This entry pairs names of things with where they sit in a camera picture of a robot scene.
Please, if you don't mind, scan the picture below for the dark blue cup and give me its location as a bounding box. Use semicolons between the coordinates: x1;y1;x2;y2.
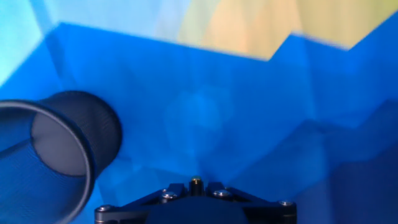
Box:
0;90;124;224

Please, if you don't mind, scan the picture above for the blue mountain print cloth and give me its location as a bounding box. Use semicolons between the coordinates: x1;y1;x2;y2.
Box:
0;0;398;224

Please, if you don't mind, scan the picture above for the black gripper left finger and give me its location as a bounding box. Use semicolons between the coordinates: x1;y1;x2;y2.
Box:
94;182;191;224

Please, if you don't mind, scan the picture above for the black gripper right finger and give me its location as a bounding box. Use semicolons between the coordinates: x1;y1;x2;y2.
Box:
203;182;297;224

